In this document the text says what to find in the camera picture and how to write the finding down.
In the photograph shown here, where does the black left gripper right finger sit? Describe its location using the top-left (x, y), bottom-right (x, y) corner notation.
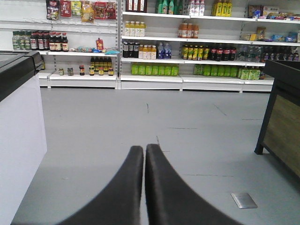
top-left (145, 144), bottom-right (239, 225)

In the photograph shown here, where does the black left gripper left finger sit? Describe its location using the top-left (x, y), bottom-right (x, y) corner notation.
top-left (59, 146), bottom-right (143, 225)

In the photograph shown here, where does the metal floor socket plate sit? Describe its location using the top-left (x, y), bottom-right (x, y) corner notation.
top-left (231, 193), bottom-right (258, 209)

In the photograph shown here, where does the white chest freezer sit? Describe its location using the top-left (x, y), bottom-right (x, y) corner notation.
top-left (0, 51), bottom-right (47, 225)

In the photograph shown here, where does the black wood produce stand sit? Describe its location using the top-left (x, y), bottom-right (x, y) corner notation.
top-left (255, 60), bottom-right (300, 177)

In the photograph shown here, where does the white supermarket shelf unit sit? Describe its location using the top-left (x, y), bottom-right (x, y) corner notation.
top-left (0, 0), bottom-right (300, 92)

